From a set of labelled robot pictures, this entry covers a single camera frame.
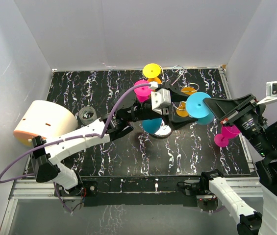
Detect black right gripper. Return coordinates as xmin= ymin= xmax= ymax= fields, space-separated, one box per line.
xmin=203 ymin=92 xmax=275 ymax=155

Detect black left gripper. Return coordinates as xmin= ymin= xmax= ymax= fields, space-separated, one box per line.
xmin=127 ymin=84 xmax=198 ymax=129

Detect orange wine glass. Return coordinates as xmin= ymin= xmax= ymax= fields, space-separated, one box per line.
xmin=143 ymin=63 xmax=162 ymax=84
xmin=176 ymin=87 xmax=197 ymax=118

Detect blue wine glass back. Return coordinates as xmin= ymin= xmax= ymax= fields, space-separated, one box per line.
xmin=186 ymin=92 xmax=214 ymax=125

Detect blue wine glass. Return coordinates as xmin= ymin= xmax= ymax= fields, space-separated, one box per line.
xmin=186 ymin=92 xmax=214 ymax=125
xmin=142 ymin=118 xmax=162 ymax=134

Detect magenta wine glass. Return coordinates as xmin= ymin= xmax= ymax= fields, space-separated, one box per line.
xmin=214 ymin=126 xmax=241 ymax=147
xmin=134 ymin=80 xmax=151 ymax=102

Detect blue wine glass front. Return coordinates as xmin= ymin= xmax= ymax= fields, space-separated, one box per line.
xmin=142 ymin=118 xmax=162 ymax=134

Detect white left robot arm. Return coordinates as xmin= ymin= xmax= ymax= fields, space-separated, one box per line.
xmin=30 ymin=82 xmax=198 ymax=195

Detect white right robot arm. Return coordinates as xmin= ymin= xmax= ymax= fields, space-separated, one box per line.
xmin=200 ymin=94 xmax=277 ymax=235

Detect white orange appliance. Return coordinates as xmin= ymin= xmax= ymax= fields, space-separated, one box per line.
xmin=13 ymin=100 xmax=78 ymax=146

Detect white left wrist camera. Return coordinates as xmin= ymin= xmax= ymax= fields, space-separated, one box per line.
xmin=149 ymin=82 xmax=172 ymax=115

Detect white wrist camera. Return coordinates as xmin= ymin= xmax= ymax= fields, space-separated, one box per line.
xmin=257 ymin=81 xmax=277 ymax=105
xmin=149 ymin=82 xmax=172 ymax=115

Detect chrome wire wine glass rack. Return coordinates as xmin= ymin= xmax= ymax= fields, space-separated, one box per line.
xmin=148 ymin=64 xmax=201 ymax=139

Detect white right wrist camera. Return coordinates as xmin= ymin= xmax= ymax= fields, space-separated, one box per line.
xmin=257 ymin=81 xmax=277 ymax=105

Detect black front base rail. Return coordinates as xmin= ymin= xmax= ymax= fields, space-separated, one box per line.
xmin=54 ymin=175 xmax=222 ymax=209

